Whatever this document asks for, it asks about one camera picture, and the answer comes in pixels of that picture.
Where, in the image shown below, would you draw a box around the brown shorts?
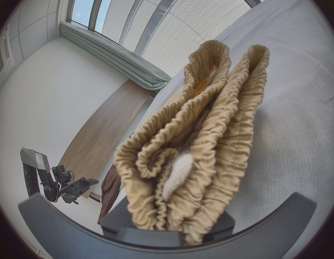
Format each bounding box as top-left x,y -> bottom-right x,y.
98,167 -> 123,225

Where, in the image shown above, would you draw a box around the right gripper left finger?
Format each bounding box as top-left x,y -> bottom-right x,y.
100,196 -> 136,236

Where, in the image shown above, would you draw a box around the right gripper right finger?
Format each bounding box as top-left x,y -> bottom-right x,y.
209,210 -> 235,236

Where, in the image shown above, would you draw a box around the tan shorts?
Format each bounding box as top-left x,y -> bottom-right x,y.
113,39 -> 270,246

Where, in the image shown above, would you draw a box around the grey-green curtain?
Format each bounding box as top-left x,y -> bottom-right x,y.
59,21 -> 173,91

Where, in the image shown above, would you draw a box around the white ceiling air conditioner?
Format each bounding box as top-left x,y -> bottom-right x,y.
0,27 -> 15,84

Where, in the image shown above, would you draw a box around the bed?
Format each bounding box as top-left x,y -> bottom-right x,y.
58,0 -> 334,242

